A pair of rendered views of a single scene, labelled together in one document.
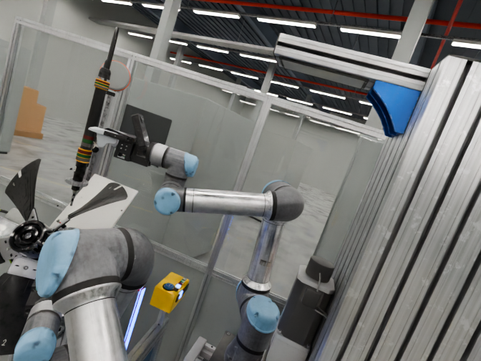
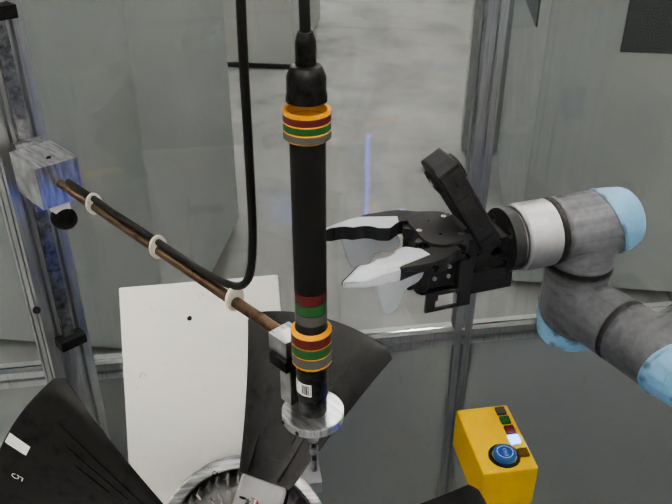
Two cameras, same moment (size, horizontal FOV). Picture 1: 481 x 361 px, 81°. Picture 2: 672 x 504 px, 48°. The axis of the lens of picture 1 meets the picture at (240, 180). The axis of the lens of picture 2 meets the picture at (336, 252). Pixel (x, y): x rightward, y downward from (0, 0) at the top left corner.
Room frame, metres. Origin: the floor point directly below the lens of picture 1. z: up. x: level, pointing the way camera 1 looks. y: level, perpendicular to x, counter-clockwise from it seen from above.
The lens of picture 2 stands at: (0.33, 0.71, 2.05)
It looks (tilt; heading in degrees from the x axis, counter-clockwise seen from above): 31 degrees down; 342
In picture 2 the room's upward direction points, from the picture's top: straight up
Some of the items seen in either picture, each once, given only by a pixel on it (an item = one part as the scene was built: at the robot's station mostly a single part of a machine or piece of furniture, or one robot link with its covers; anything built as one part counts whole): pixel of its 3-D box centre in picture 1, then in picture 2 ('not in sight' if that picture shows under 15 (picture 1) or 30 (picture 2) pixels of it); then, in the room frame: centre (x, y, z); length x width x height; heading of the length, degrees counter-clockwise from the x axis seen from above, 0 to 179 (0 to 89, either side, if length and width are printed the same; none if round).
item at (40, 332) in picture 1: (38, 340); not in sight; (0.59, 0.33, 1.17); 0.11 x 0.08 x 0.09; 27
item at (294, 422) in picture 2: (80, 169); (306, 379); (0.95, 0.54, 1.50); 0.09 x 0.07 x 0.10; 26
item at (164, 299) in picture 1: (169, 292); (492, 457); (1.18, 0.14, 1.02); 0.16 x 0.10 x 0.11; 171
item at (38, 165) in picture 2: not in sight; (45, 173); (1.51, 0.81, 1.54); 0.10 x 0.07 x 0.08; 26
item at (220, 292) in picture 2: not in sight; (155, 248); (1.22, 0.67, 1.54); 0.54 x 0.01 x 0.01; 26
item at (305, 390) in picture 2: (91, 127); (309, 263); (0.94, 0.54, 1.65); 0.04 x 0.04 x 0.46
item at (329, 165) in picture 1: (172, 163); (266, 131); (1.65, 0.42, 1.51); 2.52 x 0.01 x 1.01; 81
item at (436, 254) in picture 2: (118, 136); (425, 255); (0.91, 0.43, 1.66); 0.09 x 0.05 x 0.02; 112
